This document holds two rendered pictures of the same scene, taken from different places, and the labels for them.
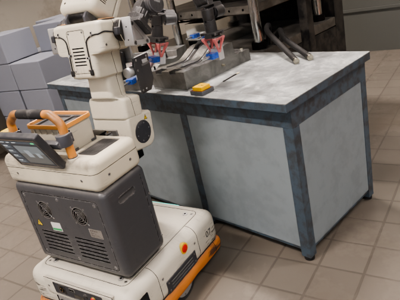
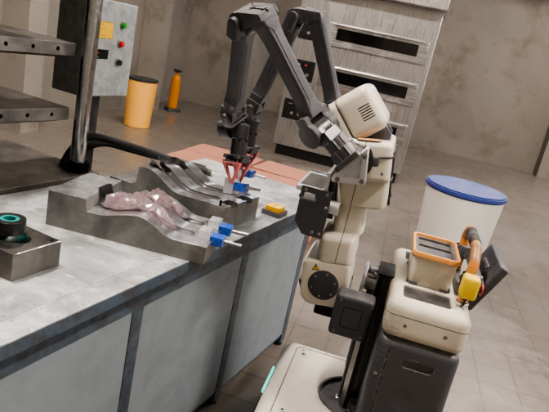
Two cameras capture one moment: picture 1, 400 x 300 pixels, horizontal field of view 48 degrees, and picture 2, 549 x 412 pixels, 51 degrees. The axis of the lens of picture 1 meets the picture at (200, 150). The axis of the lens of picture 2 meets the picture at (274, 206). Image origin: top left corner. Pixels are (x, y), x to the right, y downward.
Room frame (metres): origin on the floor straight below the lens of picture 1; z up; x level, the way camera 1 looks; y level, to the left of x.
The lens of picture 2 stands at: (3.04, 1.91, 1.48)
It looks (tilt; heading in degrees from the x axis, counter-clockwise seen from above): 16 degrees down; 243
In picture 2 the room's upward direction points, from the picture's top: 12 degrees clockwise
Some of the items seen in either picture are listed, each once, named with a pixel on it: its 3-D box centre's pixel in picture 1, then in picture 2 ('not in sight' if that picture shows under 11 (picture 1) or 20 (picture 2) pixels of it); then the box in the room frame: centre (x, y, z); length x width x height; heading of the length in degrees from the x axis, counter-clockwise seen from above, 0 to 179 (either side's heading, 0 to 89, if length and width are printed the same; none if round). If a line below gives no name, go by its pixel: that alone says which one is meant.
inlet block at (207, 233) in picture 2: not in sight; (220, 240); (2.42, 0.37, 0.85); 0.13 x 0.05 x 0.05; 147
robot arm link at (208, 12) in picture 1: (208, 13); (250, 125); (2.16, -0.18, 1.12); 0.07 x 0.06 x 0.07; 135
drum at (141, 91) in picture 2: not in sight; (140, 101); (1.44, -5.55, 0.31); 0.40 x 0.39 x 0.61; 54
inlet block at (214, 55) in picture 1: (211, 56); (251, 173); (2.13, -0.15, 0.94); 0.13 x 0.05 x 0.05; 130
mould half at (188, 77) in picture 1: (200, 61); (185, 187); (2.40, -0.11, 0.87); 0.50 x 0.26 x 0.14; 130
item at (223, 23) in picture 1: (224, 26); not in sight; (3.33, -0.37, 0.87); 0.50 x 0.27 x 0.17; 130
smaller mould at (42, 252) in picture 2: not in sight; (8, 247); (3.00, 0.42, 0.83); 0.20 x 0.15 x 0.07; 130
